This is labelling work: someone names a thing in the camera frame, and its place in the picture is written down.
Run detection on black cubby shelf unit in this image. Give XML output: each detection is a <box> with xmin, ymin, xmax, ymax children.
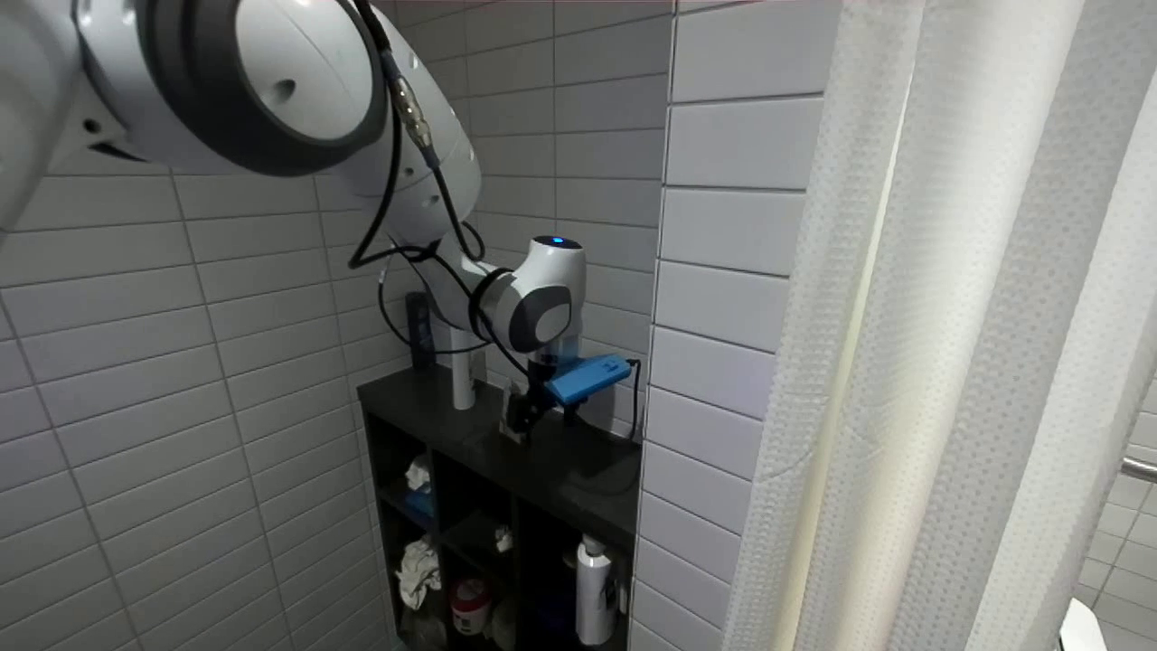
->
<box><xmin>354</xmin><ymin>362</ymin><xmax>648</xmax><ymax>651</ymax></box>

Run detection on white lotion bottle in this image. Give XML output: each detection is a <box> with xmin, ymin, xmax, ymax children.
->
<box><xmin>572</xmin><ymin>531</ymin><xmax>619</xmax><ymax>651</ymax></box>

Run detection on white bathroom fixture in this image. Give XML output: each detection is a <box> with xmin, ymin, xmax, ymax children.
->
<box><xmin>1054</xmin><ymin>596</ymin><xmax>1114</xmax><ymax>651</ymax></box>

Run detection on white shower curtain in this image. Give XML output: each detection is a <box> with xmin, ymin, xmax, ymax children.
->
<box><xmin>721</xmin><ymin>0</ymin><xmax>1157</xmax><ymax>651</ymax></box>

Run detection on red and white can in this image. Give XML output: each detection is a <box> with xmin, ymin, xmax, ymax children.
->
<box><xmin>448</xmin><ymin>575</ymin><xmax>496</xmax><ymax>637</ymax></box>

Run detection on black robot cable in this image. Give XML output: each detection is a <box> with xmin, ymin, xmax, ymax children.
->
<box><xmin>348</xmin><ymin>0</ymin><xmax>541</xmax><ymax>381</ymax></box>

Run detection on white shampoo bottle blue cap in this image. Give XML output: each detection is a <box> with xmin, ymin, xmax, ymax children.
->
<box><xmin>443</xmin><ymin>323</ymin><xmax>486</xmax><ymax>414</ymax></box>

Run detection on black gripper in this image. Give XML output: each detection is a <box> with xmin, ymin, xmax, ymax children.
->
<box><xmin>496</xmin><ymin>346</ymin><xmax>574</xmax><ymax>449</ymax></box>

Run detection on tall black bottle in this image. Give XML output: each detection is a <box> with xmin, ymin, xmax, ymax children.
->
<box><xmin>406</xmin><ymin>289</ymin><xmax>442</xmax><ymax>372</ymax></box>

